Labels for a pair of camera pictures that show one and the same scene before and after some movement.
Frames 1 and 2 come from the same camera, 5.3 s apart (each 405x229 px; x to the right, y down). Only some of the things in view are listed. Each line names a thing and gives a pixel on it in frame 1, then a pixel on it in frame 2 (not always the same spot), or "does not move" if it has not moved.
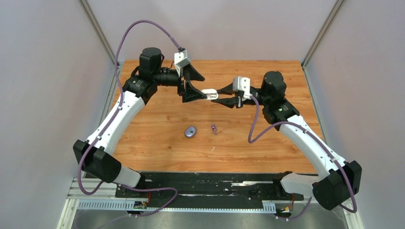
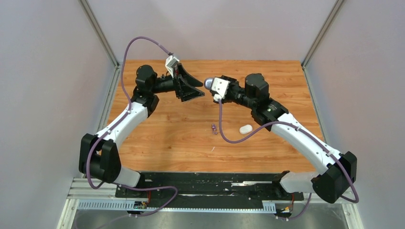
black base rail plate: x=208 y=190 does not move
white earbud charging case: x=211 y=94 to x=245 y=129
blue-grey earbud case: x=190 y=131 to x=207 y=82
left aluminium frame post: x=96 y=28 does not move
